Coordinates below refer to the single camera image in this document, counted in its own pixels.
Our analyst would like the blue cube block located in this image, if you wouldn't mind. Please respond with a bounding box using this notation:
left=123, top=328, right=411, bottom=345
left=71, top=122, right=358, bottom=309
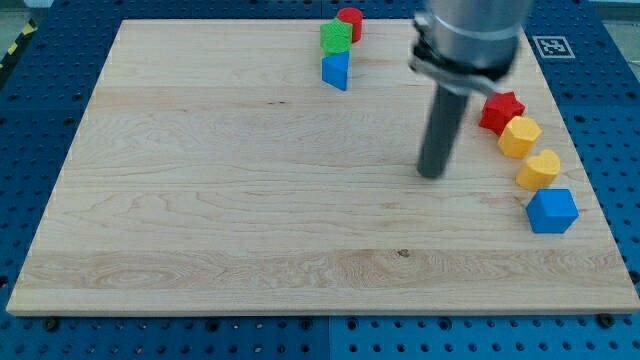
left=526, top=188, right=579, bottom=234

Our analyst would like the wooden board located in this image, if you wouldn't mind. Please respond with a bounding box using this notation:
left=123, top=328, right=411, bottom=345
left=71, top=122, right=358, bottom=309
left=7, top=20, right=639, bottom=316

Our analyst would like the blue triangle block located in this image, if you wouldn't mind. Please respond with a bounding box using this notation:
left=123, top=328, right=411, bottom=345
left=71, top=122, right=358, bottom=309
left=321, top=51, right=350, bottom=91

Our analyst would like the green block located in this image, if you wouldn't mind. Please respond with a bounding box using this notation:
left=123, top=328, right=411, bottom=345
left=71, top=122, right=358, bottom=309
left=320, top=18, right=353, bottom=57

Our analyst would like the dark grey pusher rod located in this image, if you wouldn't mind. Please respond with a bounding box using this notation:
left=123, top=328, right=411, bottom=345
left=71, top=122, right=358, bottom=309
left=417, top=85, right=469, bottom=179

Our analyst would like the red cylinder block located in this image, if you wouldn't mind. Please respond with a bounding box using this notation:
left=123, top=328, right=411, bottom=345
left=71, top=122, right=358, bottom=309
left=336, top=7, right=364, bottom=43

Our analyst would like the red star block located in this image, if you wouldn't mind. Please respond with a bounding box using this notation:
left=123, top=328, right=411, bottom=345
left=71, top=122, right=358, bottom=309
left=479, top=92, right=526, bottom=136

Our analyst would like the yellow hexagon block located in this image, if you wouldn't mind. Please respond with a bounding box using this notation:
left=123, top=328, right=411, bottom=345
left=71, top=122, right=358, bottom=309
left=498, top=116, right=542, bottom=159

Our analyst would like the yellow heart block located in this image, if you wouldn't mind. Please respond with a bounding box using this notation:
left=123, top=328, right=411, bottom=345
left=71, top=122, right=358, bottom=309
left=515, top=149, right=561, bottom=191

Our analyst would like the white fiducial marker tag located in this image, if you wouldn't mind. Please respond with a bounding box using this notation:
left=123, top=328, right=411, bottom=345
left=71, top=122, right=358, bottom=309
left=533, top=35, right=575, bottom=59

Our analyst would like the yellow black hazard tape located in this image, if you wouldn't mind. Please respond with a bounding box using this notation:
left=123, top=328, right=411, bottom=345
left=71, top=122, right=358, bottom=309
left=1, top=18, right=38, bottom=72

